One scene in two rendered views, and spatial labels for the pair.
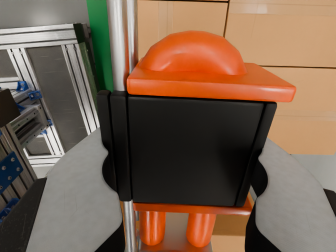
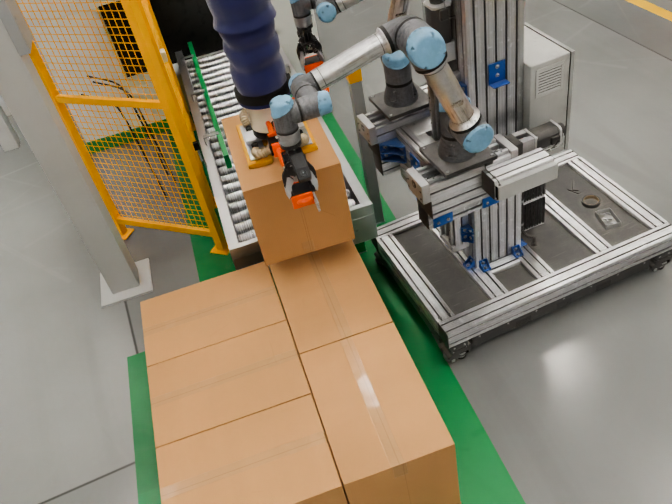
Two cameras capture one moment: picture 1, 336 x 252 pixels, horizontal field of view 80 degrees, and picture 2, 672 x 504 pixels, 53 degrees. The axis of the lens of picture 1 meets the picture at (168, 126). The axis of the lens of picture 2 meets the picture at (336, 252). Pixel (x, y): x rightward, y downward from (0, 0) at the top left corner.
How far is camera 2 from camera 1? 2.23 m
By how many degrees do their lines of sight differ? 20
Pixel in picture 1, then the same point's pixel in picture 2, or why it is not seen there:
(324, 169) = (72, 335)
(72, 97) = (432, 277)
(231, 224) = (260, 191)
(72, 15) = (471, 365)
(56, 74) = (454, 291)
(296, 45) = (229, 352)
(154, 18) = (352, 324)
